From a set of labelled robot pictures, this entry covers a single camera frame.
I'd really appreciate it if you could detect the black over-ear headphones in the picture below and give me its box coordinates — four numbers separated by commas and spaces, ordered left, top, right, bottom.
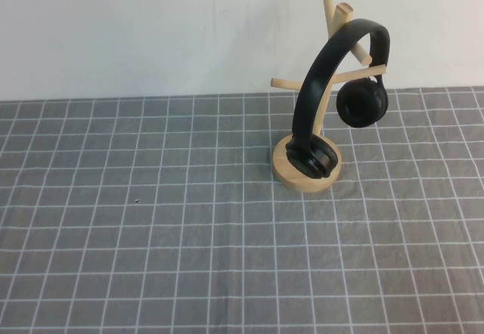
284, 17, 391, 181

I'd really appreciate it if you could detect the wooden headphone stand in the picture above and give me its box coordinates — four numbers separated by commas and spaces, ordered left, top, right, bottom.
270, 0, 386, 194

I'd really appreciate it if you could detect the grey white-checked tablecloth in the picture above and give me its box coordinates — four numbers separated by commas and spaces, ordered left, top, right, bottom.
0, 85, 484, 334

